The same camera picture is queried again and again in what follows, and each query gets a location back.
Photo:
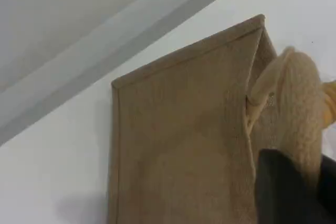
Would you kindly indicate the brown burlap tote bag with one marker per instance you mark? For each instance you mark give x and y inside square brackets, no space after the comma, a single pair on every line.
[183,129]

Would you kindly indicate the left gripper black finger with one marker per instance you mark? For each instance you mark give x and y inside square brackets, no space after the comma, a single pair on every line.
[330,190]
[281,195]

